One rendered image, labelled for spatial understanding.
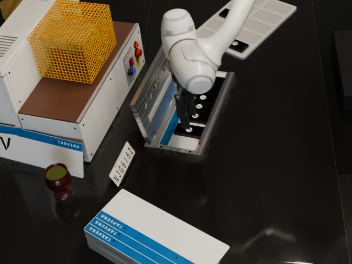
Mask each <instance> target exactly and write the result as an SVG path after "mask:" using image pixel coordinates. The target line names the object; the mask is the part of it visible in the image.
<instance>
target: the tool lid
mask: <svg viewBox="0 0 352 264"><path fill-rule="evenodd" d="M163 68H164V71H163ZM158 77H159V79H158ZM154 85H155V89H154V87H153V86H154ZM175 91H176V92H177V84H176V83H175V82H173V80H172V76H171V72H170V71H169V69H168V63H167V56H166V54H165V52H164V49H163V45H162V46H161V47H160V49H159V51H158V53H157V55H156V57H155V58H154V60H153V62H152V64H151V66H150V68H149V70H148V71H147V73H146V75H145V77H144V79H143V81H142V83H141V85H140V86H139V88H138V90H137V92H136V94H135V96H134V97H133V99H132V101H131V103H130V108H131V110H132V112H133V114H134V117H135V119H136V121H137V124H138V126H139V128H140V131H141V133H142V135H143V137H144V140H145V142H146V143H151V141H152V135H153V133H155V132H156V131H157V128H158V126H159V127H160V126H161V123H162V121H163V119H164V117H165V115H166V114H165V112H166V110H167V108H168V106H169V100H170V98H171V97H173V95H174V93H175ZM149 94H150V98H149ZM144 104H145V108H144Z"/></svg>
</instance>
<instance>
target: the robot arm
mask: <svg viewBox="0 0 352 264"><path fill-rule="evenodd" d="M255 1H256V0H234V1H233V3H232V5H231V7H230V10H229V12H228V14H227V16H226V18H225V20H224V22H223V24H222V25H221V27H220V28H219V29H218V31H217V32H216V33H214V34H213V35H211V36H210V37H208V38H198V36H197V32H196V29H195V27H194V22H193V20H192V18H191V16H190V14H189V12H188V11H187V10H185V9H172V10H170V11H168V12H166V13H165V14H164V16H163V18H162V22H161V39H162V45H163V49H164V52H165V54H166V56H167V63H168V69H169V71H170V72H171V76H172V80H173V82H175V83H176V84H177V90H178V94H175V95H174V98H175V104H176V109H177V117H179V118H180V122H181V128H186V129H190V121H189V115H193V116H195V115H196V111H195V101H194V99H196V96H194V94H203V93H206V92H208V91H209V90H210V89H211V88H212V87H213V85H214V82H215V79H216V72H217V70H218V68H219V67H220V65H221V64H222V62H221V61H222V56H223V54H224V53H225V51H226V50H227V49H228V48H229V47H230V45H231V44H232V43H233V42H234V40H235V39H236V37H237V36H238V34H239V32H240V31H241V29H242V27H243V25H244V23H245V21H246V19H247V17H248V15H249V13H250V11H251V9H252V7H253V5H254V3H255Z"/></svg>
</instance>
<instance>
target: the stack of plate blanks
mask: <svg viewBox="0 0 352 264"><path fill-rule="evenodd" d="M84 232H85V237H86V238H87V243H88V246H89V248H91V249H93V250H94V251H95V252H97V253H99V254H100V255H102V256H104V257H105V258H107V259H108V260H110V261H112V262H113V263H115V264H157V263H155V262H154V261H152V260H150V259H148V258H147V257H145V256H143V255H142V254H140V253H138V252H137V251H135V250H133V249H131V248H130V247H128V246H126V245H125V244H123V243H121V242H120V241H118V240H116V239H115V238H113V237H111V236H110V235H108V234H106V233H104V232H103V231H101V230H99V229H98V228H96V227H94V226H93V225H91V224H90V223H88V225H87V226H86V227H85V228H84Z"/></svg>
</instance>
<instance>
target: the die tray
mask: <svg viewBox="0 0 352 264"><path fill-rule="evenodd" d="M233 1H234V0H231V1H230V2H229V3H227V4H226V5H225V6H224V7H223V8H222V9H220V10H219V11H218V12H217V13H216V14H215V15H213V16H212V17H211V18H210V19H209V20H208V21H206V22H205V23H204V24H203V25H202V26H201V27H199V28H198V29H197V30H196V32H197V36H198V38H208V37H210V36H211V35H213V34H214V33H216V32H217V31H218V29H219V28H220V27H221V25H222V24H223V22H224V20H225V18H223V17H221V16H219V13H220V12H222V11H223V10H224V9H225V8H228V9H230V7H231V5H232V3H233ZM295 11H296V6H293V5H290V4H287V3H284V2H281V1H278V0H256V1H255V3H254V5H253V7H252V9H251V11H250V13H249V15H248V17H247V19H246V21H245V23H244V25H243V27H242V29H241V31H240V32H239V34H238V36H237V37H236V39H237V40H239V41H242V42H244V43H247V44H249V47H248V48H247V49H246V50H245V51H244V52H242V53H240V52H238V51H235V50H233V49H230V48H228V49H227V50H226V51H225V53H227V54H229V55H231V56H234V57H237V58H239V59H245V58H246V57H248V56H249V55H250V54H251V53H252V52H253V51H254V50H255V49H256V48H257V47H258V46H259V45H260V44H261V43H262V42H263V41H264V40H265V39H267V38H268V37H269V36H270V35H271V34H272V33H273V32H274V31H275V30H276V29H277V28H278V27H279V26H280V25H281V24H282V23H283V22H284V21H286V20H287V19H288V18H289V17H290V16H291V15H292V14H293V13H294V12H295Z"/></svg>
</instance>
